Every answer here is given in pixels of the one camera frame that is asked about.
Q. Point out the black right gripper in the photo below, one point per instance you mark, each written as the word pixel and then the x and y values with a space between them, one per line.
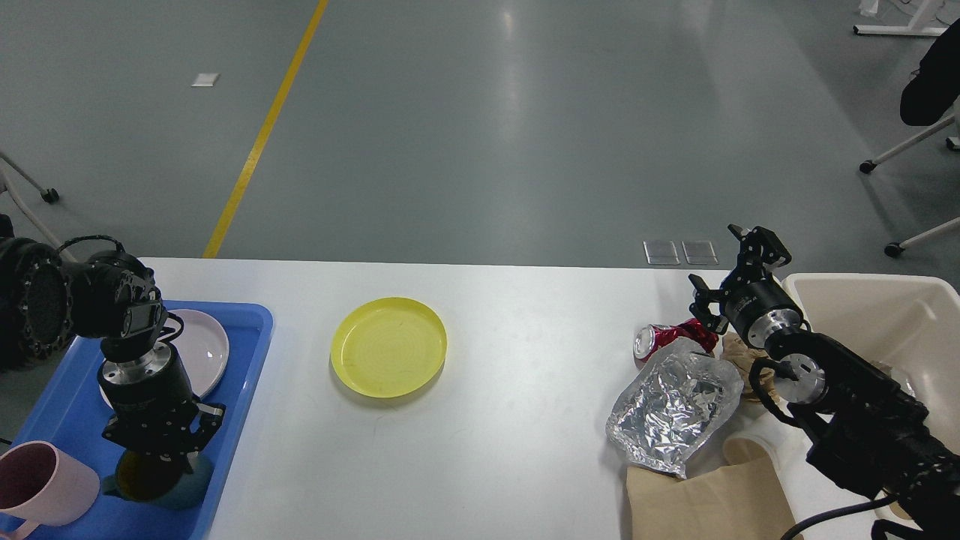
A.
pixel 752 304

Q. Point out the pink plastic plate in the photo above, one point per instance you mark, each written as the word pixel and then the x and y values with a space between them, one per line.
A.
pixel 200 339

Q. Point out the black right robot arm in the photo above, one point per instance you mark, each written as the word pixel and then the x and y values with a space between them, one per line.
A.
pixel 867 434

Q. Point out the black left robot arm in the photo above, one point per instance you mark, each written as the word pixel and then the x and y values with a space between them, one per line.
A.
pixel 46 301

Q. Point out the crushed red soda can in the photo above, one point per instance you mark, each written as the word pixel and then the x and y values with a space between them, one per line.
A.
pixel 650 338

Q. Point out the blue plastic tray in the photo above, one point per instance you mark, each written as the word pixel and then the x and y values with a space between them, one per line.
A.
pixel 71 414

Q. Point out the yellow plastic plate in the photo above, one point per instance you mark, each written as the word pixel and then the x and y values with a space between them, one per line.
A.
pixel 389 348

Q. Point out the crumpled brown paper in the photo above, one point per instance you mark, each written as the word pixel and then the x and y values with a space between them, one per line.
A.
pixel 743 357

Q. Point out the brown paper bag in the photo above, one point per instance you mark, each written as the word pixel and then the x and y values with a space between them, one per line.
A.
pixel 741 501

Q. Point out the floor outlet cover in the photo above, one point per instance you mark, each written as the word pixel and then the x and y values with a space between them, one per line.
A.
pixel 700 253
pixel 661 253

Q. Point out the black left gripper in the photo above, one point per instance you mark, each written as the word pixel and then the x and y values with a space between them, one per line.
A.
pixel 154 408

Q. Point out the crumpled silver foil bag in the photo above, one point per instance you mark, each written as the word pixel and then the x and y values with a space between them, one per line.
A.
pixel 674 405

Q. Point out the teal mug yellow inside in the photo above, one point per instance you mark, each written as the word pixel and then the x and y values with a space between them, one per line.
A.
pixel 168 484

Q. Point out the white desk base far right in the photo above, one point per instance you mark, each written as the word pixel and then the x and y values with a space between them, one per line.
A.
pixel 913 19

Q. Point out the right floor outlet cover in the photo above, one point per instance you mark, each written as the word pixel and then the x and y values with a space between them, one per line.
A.
pixel 700 253

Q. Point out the beige plastic bin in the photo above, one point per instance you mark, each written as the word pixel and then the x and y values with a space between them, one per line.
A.
pixel 907 322

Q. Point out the left floor outlet cover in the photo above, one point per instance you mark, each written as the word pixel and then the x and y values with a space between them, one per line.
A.
pixel 661 253

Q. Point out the pink plastic mug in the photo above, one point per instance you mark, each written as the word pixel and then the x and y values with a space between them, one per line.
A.
pixel 43 486

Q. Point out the white paper cup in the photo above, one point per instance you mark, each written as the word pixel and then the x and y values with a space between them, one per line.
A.
pixel 762 438

